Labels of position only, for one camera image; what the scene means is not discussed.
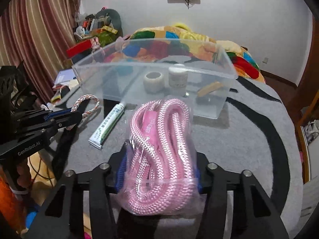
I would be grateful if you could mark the striped brown curtain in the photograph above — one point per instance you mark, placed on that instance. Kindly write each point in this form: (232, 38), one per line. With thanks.
(38, 33)

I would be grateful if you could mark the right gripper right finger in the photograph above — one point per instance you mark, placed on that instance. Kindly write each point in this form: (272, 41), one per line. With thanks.
(198, 172)

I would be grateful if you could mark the pink plush rabbit toy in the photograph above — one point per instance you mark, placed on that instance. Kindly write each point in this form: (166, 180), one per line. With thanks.
(95, 45)

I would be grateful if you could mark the white tape roll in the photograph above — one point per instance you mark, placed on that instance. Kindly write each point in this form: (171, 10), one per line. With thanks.
(154, 82)

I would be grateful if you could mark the colourful patchwork quilt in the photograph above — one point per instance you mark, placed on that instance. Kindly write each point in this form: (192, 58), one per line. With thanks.
(152, 44)

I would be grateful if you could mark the blue white book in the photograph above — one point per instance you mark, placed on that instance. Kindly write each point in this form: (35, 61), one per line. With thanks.
(65, 76)

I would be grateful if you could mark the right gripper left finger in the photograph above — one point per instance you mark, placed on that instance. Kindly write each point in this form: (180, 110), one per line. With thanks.
(120, 174)

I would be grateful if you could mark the green white ointment tube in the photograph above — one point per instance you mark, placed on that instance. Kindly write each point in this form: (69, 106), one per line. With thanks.
(99, 136)

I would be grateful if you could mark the yellow pillow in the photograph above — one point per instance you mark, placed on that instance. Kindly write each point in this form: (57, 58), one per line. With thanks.
(182, 26)

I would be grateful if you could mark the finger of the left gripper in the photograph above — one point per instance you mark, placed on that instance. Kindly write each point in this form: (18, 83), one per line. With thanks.
(68, 120)
(56, 114)

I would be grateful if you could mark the white pill bottle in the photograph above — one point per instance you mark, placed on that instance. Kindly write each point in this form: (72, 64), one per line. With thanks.
(178, 79)

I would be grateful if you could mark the wooden clip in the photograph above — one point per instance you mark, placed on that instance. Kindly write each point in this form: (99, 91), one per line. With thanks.
(209, 88)

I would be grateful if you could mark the red box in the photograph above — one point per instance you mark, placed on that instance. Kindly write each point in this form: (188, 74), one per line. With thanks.
(79, 48)

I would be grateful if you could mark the clear plastic storage box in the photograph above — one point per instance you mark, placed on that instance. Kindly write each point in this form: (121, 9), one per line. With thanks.
(140, 70)

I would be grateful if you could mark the grey black blanket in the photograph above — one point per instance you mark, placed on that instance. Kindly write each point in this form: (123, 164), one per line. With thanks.
(253, 131)

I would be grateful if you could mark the left hand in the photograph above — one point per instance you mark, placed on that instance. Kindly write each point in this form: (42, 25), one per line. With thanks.
(24, 180)

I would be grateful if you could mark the dark green chair back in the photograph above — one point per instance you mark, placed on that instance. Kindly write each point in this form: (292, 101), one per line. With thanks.
(115, 19)

